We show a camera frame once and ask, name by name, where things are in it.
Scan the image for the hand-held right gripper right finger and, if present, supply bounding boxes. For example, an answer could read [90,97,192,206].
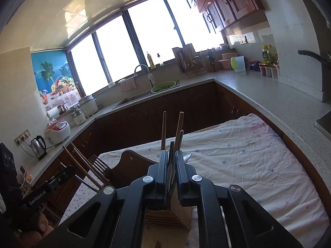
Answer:
[175,150,303,248]

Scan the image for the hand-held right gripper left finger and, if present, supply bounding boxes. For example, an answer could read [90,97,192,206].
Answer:
[35,150,170,248]

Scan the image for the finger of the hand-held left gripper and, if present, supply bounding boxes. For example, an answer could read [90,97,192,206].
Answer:
[47,166,77,186]

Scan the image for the wooden chopstick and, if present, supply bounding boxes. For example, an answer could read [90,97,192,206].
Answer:
[62,145,104,190]
[70,143,110,185]
[176,130,184,151]
[174,112,185,151]

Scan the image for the metal table knife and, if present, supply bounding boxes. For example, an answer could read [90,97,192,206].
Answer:
[168,140,177,194]

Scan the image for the wooden utensil holder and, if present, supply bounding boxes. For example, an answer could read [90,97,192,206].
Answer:
[143,186,193,231]

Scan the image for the metal fork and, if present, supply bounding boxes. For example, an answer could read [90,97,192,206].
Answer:
[89,156,112,173]

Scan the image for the person's left hand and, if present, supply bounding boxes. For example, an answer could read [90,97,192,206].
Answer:
[13,210,54,248]

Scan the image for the wooden chair back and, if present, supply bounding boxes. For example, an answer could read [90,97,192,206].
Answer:
[114,150,158,190]

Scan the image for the steel electric kettle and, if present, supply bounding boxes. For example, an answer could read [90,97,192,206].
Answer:
[30,135,47,161]

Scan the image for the white and red rice cooker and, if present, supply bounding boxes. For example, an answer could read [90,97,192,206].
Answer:
[44,119,71,145]

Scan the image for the small white blender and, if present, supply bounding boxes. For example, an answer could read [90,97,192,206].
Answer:
[71,108,87,127]

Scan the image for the paper towel roll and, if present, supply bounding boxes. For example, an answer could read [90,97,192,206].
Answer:
[46,108,61,119]

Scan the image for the dark wooden lower cabinets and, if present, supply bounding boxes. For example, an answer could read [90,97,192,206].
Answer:
[34,81,331,212]

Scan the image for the floral printed blanket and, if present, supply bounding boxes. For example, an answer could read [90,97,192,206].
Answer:
[59,113,330,248]

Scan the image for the white electric cooking pot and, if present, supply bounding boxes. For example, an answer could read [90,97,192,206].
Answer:
[78,95,99,117]

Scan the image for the steel kitchen sink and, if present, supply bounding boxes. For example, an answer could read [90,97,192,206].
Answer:
[112,80,179,109]

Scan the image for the green colander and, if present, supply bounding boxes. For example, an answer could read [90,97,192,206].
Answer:
[151,81,177,93]

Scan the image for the pink dish cloth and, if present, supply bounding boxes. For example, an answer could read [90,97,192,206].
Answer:
[120,77,137,93]

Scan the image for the chrome kitchen faucet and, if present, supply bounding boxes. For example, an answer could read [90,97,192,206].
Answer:
[134,64,155,88]

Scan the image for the yellow bottle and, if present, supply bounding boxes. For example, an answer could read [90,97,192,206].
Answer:
[146,52,156,69]

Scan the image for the dish rack with cutting boards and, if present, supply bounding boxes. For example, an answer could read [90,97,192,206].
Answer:
[172,43,207,79]

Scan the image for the knife and utensil block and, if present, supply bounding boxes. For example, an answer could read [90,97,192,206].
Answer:
[206,49,217,73]

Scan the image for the pink basin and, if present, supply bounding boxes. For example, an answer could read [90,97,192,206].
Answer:
[218,53,238,70]

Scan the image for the clear pitcher with green lid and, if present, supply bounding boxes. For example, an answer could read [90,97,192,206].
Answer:
[230,56,246,73]

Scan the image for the large kitchen window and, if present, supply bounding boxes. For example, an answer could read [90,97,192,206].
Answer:
[67,0,225,96]

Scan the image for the cooking oil bottle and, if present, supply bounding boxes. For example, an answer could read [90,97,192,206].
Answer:
[261,45,271,65]
[268,45,278,65]

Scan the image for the steel gas stove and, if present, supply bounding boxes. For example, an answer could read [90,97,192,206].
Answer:
[314,112,331,136]

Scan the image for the wooden upper cabinets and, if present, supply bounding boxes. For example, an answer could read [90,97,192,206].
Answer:
[173,0,265,34]

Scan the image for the tropical fruit wall poster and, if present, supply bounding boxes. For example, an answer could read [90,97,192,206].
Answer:
[31,50,80,112]

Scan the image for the black wok with handle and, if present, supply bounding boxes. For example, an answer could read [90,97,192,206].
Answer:
[297,50,331,64]

